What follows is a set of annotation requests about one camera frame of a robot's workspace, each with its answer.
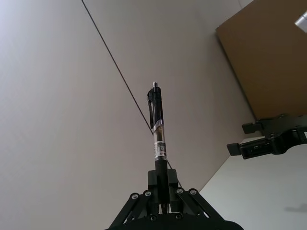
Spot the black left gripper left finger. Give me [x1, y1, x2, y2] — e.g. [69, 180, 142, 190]
[109, 169, 160, 226]

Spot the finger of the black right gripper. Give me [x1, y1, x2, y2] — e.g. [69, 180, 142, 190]
[226, 128, 307, 161]
[241, 113, 307, 135]

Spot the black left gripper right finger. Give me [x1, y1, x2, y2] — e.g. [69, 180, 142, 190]
[166, 168, 220, 225]

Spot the black clear retractable pen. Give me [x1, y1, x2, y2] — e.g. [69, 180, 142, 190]
[146, 81, 169, 214]

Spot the brown flat board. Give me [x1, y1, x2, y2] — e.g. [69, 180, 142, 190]
[215, 0, 307, 120]

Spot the small pale grey block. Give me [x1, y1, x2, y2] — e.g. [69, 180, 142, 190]
[294, 9, 307, 31]

